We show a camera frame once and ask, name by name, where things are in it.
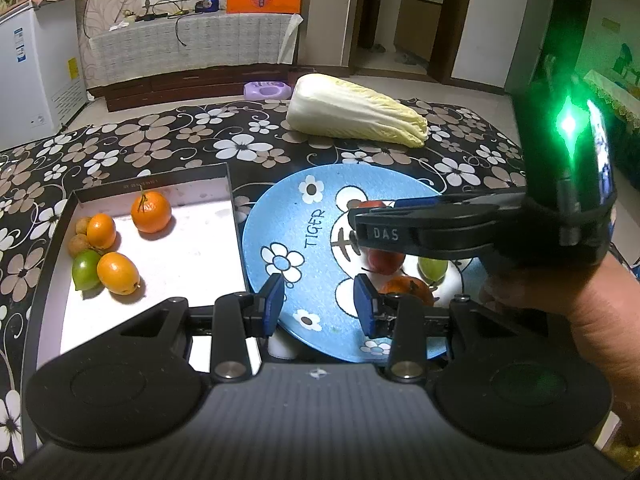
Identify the green plum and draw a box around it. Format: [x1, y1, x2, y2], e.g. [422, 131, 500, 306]
[417, 256, 449, 284]

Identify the blue figurine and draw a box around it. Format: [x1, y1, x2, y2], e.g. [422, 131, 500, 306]
[614, 42, 636, 74]

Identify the cloth-covered tv cabinet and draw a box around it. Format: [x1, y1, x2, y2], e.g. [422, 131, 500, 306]
[90, 11, 304, 89]

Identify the green lime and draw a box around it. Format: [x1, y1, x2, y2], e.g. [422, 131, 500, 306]
[71, 250, 104, 292]

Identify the napa cabbage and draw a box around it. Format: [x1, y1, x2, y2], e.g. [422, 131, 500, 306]
[285, 73, 430, 149]

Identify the black cable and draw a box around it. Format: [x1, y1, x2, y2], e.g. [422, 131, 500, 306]
[172, 12, 189, 49]

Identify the black floral table cover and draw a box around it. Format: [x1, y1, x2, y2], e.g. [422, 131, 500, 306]
[0, 99, 640, 467]

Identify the person's right hand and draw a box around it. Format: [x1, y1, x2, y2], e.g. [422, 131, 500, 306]
[477, 256, 622, 322]

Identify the white box with black rim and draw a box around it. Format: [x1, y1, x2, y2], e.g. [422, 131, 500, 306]
[22, 162, 266, 377]

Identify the white chest freezer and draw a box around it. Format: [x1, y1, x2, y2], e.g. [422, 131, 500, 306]
[0, 0, 89, 154]

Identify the small oval orange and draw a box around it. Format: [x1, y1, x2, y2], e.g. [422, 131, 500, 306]
[96, 252, 141, 296]
[86, 213, 118, 251]

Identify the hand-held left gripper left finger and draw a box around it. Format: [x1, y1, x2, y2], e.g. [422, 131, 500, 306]
[117, 274, 286, 384]

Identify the mandarin with stem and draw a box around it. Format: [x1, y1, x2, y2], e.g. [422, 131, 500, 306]
[130, 187, 173, 235]

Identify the purple pet bowl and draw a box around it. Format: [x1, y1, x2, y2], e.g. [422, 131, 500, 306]
[243, 80, 293, 101]

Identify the blue cartoon plate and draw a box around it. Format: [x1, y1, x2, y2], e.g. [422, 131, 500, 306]
[241, 164, 489, 365]

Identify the side table with tablecloth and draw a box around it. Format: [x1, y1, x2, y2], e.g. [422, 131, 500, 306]
[582, 70, 640, 177]

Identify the red apple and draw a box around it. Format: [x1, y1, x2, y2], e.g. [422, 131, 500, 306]
[357, 200, 406, 275]

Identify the wooden kitchen cabinet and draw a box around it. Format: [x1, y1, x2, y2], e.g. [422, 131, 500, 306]
[393, 0, 446, 64]

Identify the dark orange tangerine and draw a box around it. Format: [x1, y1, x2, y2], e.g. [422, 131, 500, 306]
[378, 275, 435, 309]

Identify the person's right forearm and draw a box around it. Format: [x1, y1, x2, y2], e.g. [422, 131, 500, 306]
[570, 258, 640, 444]

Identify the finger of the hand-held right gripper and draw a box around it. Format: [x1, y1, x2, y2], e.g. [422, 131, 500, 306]
[348, 195, 527, 257]
[392, 188, 524, 209]

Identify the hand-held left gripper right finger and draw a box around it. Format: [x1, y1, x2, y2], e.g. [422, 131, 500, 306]
[353, 276, 524, 382]

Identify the dark wooden door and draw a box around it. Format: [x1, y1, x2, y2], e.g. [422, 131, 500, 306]
[357, 0, 375, 50]

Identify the dark wooden tv cabinet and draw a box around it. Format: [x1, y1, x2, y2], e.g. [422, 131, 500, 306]
[104, 64, 317, 113]

